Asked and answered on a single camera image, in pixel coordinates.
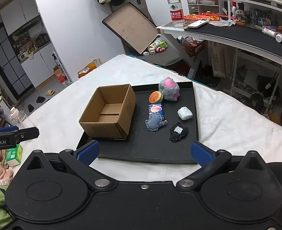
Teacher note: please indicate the white cabinet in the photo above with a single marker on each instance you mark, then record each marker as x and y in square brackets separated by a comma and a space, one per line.
[40, 67]

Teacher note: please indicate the brown cardboard box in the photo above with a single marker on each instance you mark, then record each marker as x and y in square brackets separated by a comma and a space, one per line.
[109, 112]

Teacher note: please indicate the hamburger plush toy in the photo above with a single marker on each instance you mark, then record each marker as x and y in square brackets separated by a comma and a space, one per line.
[155, 97]

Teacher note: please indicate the white smartphone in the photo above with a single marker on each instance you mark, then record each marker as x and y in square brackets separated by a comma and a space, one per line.
[198, 23]

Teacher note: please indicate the yellow slipper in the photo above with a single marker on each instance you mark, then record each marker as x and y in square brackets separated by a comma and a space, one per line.
[50, 92]

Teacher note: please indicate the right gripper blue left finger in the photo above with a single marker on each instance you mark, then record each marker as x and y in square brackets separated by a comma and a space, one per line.
[78, 163]

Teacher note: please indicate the grey drawer organizer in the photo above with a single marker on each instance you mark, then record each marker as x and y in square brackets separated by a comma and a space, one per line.
[203, 6]

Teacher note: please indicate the black plastic tray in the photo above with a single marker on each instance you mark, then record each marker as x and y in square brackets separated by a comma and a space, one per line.
[153, 146]

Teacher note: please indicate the plastic water bottle red label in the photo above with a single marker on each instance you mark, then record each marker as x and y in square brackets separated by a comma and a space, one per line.
[176, 12]

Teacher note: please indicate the large flat cardboard box lid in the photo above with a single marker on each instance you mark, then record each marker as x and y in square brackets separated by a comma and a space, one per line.
[132, 26]

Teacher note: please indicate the white pill bottle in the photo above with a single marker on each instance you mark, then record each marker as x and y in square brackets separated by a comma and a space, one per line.
[273, 34]

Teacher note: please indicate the black desk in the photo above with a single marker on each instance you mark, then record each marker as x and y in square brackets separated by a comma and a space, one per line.
[240, 37]

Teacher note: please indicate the green small box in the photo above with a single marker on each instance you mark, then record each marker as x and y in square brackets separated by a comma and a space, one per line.
[13, 156]

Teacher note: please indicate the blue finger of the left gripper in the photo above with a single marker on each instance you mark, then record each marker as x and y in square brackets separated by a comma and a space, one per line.
[9, 129]

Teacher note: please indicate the blue tissue pack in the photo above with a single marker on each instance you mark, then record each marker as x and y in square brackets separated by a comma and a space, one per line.
[156, 108]

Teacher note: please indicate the grey pink plush toy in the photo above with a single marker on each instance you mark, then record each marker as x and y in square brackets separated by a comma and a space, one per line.
[169, 89]

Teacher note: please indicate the red plastic basket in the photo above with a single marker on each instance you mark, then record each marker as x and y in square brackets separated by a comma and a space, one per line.
[192, 46]

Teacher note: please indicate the orange package on floor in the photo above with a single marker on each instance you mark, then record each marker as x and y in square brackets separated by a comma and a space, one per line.
[90, 67]

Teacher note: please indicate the grey bench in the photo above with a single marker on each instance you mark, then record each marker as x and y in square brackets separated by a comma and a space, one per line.
[166, 58]

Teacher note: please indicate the black heart pillow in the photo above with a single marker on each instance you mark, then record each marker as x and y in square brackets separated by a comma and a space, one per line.
[178, 132]

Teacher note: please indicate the clear plastic bottle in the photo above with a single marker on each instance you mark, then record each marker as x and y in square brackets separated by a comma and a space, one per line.
[20, 119]

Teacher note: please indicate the beige tote bag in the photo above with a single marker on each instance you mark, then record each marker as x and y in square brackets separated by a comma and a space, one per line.
[219, 59]

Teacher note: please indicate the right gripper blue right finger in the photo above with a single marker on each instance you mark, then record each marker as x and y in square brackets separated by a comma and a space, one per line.
[211, 163]

